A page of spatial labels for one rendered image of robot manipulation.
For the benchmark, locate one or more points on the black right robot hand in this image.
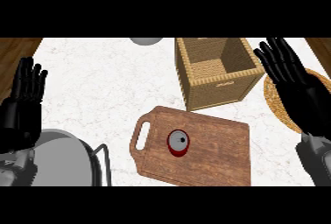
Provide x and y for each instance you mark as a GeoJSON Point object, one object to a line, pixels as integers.
{"type": "Point", "coordinates": [297, 87]}

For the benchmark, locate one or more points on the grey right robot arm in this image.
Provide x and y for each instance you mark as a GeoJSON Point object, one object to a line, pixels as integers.
{"type": "Point", "coordinates": [315, 163]}

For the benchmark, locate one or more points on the round woven placemat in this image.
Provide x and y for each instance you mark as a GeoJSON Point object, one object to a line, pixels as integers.
{"type": "Point", "coordinates": [280, 108]}

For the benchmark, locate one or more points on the brown wooden cutting board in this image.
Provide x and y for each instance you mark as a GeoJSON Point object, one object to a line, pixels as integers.
{"type": "Point", "coordinates": [203, 154]}

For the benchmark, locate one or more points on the tall wicker basket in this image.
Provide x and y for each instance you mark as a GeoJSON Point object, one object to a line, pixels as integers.
{"type": "Point", "coordinates": [217, 75]}

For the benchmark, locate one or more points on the grey round object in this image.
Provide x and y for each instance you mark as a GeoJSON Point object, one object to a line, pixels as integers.
{"type": "Point", "coordinates": [147, 40]}

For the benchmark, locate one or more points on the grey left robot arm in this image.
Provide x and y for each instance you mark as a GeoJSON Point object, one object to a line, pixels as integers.
{"type": "Point", "coordinates": [15, 170]}

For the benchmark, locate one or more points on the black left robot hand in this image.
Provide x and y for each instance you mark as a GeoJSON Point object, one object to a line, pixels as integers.
{"type": "Point", "coordinates": [19, 116]}

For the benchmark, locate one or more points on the red can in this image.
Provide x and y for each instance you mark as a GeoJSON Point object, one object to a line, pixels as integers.
{"type": "Point", "coordinates": [178, 143]}

